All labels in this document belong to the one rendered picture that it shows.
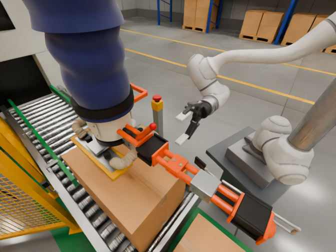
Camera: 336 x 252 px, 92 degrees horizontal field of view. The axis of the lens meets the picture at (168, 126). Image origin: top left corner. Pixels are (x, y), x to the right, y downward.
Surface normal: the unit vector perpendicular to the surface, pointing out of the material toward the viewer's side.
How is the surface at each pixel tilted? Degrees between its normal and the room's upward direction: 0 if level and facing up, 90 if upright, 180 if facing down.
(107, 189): 0
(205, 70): 67
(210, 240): 0
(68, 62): 72
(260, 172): 1
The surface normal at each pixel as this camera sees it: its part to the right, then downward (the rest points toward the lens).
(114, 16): 0.84, -0.07
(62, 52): -0.19, 0.38
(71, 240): 0.00, -0.74
